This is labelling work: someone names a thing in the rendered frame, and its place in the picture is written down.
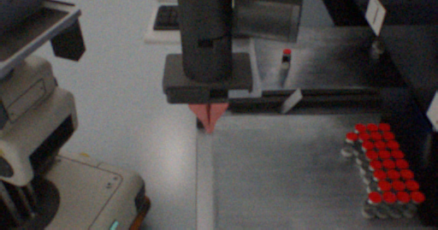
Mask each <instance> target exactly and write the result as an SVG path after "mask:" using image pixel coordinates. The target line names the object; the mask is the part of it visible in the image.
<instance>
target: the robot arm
mask: <svg viewBox="0 0 438 230"><path fill-rule="evenodd" d="M177 4H178V11H179V27H180V35H181V53H170V54H167V55H166V58H165V63H164V71H163V79H162V88H163V93H164V94H165V95H166V98H167V102H168V103H169V104H187V105H188V108H190V110H191V111H192V112H193V113H194V114H195V115H196V116H197V117H198V118H199V119H200V120H201V121H202V122H203V124H204V128H205V130H206V131H207V133H213V130H214V127H215V125H216V122H217V121H218V119H219V118H220V116H222V114H223V113H224V112H225V110H226V109H227V108H228V91H240V90H248V93H251V92H253V76H252V65H251V59H250V54H248V53H247V52H233V0H177ZM302 5H303V0H234V25H235V26H236V27H238V32H239V37H248V38H258V39H270V40H275V41H281V42H292V43H296V41H297V38H298V34H299V23H300V19H301V14H302V10H303V8H302ZM209 103H210V107H209Z"/></svg>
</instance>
